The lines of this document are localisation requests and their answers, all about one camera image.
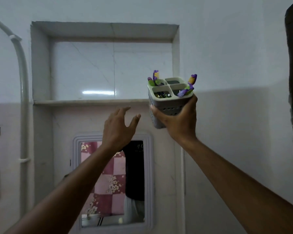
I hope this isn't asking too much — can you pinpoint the person's right forearm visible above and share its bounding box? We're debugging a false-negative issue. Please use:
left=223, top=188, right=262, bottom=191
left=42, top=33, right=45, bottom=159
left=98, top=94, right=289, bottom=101
left=178, top=137, right=293, bottom=234

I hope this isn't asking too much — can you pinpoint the person's left hand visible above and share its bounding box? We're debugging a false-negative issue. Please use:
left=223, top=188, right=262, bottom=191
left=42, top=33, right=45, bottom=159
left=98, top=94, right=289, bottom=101
left=101, top=106, right=141, bottom=152

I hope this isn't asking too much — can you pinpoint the long purple green toothbrush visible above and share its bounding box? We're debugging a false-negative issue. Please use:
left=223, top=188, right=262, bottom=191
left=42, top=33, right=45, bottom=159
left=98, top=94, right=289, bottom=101
left=177, top=74, right=198, bottom=97

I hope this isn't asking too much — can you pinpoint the white plastic compartment caddy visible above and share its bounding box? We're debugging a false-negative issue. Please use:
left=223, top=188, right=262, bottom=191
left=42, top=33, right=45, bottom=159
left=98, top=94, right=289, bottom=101
left=147, top=77, right=194, bottom=129

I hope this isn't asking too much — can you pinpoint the person's left forearm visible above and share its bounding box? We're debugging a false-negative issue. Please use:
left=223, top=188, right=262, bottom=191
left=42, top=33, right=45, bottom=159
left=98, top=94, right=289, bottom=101
left=4, top=144, right=124, bottom=234

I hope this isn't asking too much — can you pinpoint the white curved wall pipe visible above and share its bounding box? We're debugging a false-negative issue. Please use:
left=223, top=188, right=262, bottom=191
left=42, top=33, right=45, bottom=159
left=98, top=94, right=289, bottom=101
left=0, top=14, right=31, bottom=217

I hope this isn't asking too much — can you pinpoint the white framed wall mirror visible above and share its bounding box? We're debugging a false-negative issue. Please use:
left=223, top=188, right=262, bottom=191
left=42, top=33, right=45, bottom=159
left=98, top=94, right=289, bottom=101
left=72, top=132, right=154, bottom=232

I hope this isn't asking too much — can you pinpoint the person's right hand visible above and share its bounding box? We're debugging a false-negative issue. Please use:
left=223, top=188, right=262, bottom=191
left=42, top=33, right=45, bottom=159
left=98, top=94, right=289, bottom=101
left=150, top=94, right=199, bottom=146

